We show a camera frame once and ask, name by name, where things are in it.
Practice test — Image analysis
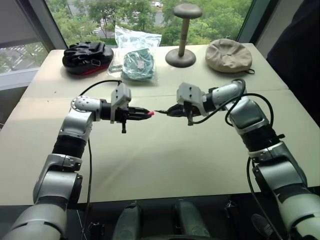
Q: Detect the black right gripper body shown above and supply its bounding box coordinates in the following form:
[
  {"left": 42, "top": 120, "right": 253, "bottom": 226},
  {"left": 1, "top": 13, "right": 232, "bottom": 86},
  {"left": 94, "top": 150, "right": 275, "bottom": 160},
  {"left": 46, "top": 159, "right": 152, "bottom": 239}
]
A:
[{"left": 178, "top": 100, "right": 201, "bottom": 126}]

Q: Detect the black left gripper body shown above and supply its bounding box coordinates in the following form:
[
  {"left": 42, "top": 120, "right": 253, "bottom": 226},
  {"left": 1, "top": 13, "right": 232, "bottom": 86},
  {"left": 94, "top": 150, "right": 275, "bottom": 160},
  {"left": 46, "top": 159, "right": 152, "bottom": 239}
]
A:
[{"left": 116, "top": 105, "right": 131, "bottom": 135}]

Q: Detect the beige flat cap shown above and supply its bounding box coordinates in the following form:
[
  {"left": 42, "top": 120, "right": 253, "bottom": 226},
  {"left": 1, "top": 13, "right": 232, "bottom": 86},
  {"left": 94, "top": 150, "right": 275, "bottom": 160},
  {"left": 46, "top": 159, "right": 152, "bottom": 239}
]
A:
[{"left": 205, "top": 38, "right": 256, "bottom": 75}]

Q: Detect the teal fabric in plastic bag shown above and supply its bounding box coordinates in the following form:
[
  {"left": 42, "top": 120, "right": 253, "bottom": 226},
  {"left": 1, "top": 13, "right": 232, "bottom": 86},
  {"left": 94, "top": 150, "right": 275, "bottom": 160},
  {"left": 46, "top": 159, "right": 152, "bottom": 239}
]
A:
[{"left": 108, "top": 46, "right": 161, "bottom": 87}]

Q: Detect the brown wooden hat stand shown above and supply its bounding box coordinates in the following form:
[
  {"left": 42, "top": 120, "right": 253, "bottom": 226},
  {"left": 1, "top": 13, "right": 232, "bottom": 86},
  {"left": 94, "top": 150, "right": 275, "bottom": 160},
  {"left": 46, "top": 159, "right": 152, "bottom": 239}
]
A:
[{"left": 164, "top": 4, "right": 203, "bottom": 68}]

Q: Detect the clear printed plastic bag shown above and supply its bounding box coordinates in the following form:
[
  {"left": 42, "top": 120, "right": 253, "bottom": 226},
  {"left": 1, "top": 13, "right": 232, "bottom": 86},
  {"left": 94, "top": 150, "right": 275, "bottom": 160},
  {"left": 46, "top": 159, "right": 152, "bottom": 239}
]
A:
[{"left": 114, "top": 24, "right": 163, "bottom": 51}]

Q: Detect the dark grey rounded shape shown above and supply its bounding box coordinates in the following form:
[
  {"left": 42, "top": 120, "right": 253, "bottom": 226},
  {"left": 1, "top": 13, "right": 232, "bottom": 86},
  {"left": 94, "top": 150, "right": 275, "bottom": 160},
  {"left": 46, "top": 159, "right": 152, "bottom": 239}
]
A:
[{"left": 113, "top": 200, "right": 145, "bottom": 240}]

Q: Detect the person in dark clothes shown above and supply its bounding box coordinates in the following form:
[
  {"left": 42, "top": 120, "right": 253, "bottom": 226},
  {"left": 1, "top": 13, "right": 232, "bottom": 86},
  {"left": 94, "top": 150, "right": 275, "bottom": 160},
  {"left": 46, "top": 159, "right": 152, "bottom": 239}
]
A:
[{"left": 265, "top": 0, "right": 320, "bottom": 98}]

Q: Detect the grey window blind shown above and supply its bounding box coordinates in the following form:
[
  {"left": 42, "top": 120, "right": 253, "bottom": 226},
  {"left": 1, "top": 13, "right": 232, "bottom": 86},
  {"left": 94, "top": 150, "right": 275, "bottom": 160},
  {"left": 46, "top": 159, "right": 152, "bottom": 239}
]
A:
[{"left": 0, "top": 0, "right": 41, "bottom": 48}]

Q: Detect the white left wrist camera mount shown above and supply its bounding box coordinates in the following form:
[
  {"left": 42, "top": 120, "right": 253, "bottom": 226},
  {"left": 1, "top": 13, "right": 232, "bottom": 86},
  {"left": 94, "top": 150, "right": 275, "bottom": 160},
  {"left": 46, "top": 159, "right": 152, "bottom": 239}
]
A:
[{"left": 110, "top": 83, "right": 132, "bottom": 125}]

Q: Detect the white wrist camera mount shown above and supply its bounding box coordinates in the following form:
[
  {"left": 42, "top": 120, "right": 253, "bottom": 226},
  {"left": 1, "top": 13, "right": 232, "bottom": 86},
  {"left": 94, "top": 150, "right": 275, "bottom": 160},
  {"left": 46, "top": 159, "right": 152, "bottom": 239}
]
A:
[
  {"left": 176, "top": 82, "right": 208, "bottom": 117},
  {"left": 110, "top": 83, "right": 132, "bottom": 125}
]

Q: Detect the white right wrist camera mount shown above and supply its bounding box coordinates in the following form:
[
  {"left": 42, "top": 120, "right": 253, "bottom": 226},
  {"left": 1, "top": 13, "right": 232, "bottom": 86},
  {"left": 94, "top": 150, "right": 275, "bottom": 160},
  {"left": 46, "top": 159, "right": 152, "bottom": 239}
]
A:
[{"left": 176, "top": 82, "right": 208, "bottom": 117}]

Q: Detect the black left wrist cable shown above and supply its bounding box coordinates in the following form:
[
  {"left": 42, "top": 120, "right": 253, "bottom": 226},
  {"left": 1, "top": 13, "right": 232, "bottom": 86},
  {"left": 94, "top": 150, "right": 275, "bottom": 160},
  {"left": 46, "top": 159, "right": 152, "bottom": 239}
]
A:
[{"left": 78, "top": 79, "right": 124, "bottom": 98}]

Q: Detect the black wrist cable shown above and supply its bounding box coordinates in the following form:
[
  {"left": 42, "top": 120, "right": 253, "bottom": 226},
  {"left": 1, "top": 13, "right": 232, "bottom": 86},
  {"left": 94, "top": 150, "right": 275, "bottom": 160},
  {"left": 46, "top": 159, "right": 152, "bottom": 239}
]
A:
[
  {"left": 188, "top": 78, "right": 275, "bottom": 129},
  {"left": 78, "top": 79, "right": 124, "bottom": 98}
]

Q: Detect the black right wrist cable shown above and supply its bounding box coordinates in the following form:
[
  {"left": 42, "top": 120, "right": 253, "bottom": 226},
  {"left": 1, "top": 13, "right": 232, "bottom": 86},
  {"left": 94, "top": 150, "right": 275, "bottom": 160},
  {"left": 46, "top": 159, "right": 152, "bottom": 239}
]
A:
[{"left": 188, "top": 78, "right": 275, "bottom": 129}]

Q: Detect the thin black hanging cable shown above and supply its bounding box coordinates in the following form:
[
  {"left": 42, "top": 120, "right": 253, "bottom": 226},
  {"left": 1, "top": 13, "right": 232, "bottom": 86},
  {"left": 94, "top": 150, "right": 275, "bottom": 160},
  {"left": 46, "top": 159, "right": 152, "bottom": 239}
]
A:
[{"left": 85, "top": 138, "right": 94, "bottom": 227}]

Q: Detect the black right forearm cable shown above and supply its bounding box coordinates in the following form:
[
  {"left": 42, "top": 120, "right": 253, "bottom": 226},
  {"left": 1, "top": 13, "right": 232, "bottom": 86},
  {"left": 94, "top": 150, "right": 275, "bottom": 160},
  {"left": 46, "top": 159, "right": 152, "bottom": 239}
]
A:
[{"left": 245, "top": 156, "right": 275, "bottom": 227}]

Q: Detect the dark window frame post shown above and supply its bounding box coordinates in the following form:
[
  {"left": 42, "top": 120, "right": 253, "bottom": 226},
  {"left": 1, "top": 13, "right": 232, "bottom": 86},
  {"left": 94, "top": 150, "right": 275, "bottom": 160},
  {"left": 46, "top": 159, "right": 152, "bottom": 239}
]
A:
[
  {"left": 23, "top": 0, "right": 69, "bottom": 51},
  {"left": 235, "top": 0, "right": 272, "bottom": 44}
]

